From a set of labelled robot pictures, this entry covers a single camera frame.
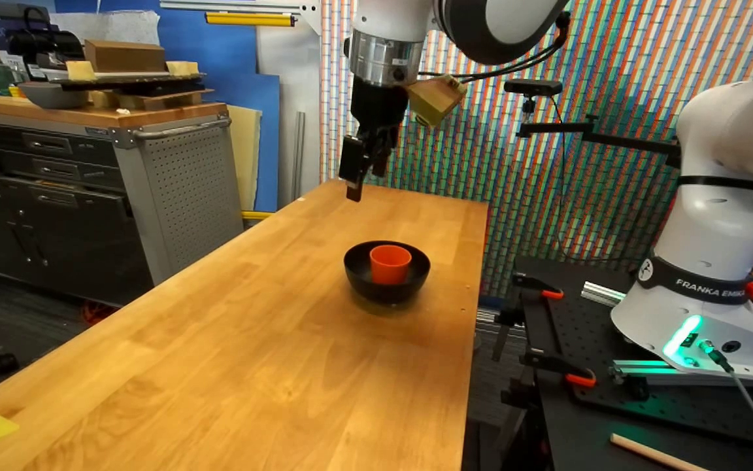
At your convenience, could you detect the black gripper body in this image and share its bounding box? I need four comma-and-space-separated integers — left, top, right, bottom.
348, 77, 414, 144

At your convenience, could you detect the orange plastic cup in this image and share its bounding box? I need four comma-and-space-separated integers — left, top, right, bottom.
368, 243, 416, 290

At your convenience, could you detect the black bowl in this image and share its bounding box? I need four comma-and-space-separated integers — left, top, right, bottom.
342, 238, 434, 307

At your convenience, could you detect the beige leaning board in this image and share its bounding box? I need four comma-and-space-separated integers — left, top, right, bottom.
226, 102, 264, 216

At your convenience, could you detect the yellow spirit level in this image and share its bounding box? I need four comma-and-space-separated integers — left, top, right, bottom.
202, 8, 299, 29

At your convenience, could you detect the blue foam board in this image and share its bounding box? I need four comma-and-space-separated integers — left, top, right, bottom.
52, 0, 285, 215

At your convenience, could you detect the grey perforated tool cabinet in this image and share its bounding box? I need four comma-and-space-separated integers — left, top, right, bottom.
0, 94, 246, 307

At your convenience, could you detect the striped backdrop screen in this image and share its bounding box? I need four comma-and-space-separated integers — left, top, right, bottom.
317, 0, 753, 304

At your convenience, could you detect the wooden box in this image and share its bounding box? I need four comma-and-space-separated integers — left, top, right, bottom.
81, 38, 171, 75

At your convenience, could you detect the black breadboard robot table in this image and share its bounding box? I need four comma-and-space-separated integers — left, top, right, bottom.
501, 256, 753, 471

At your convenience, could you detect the wooden stick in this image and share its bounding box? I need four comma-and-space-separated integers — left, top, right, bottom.
608, 432, 711, 471

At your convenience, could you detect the gold wrist camera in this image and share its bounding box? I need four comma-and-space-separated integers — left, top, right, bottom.
405, 72, 470, 133

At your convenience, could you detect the black camera on stand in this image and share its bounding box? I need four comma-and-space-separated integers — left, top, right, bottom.
502, 75, 565, 102

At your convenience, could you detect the black clamp with orange handle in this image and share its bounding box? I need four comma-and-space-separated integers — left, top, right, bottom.
510, 270, 567, 305
520, 344, 601, 393

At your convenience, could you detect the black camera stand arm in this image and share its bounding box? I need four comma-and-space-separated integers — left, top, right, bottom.
516, 94, 685, 170

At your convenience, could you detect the silver metal rail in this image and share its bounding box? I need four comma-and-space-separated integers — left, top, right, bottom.
579, 276, 631, 307

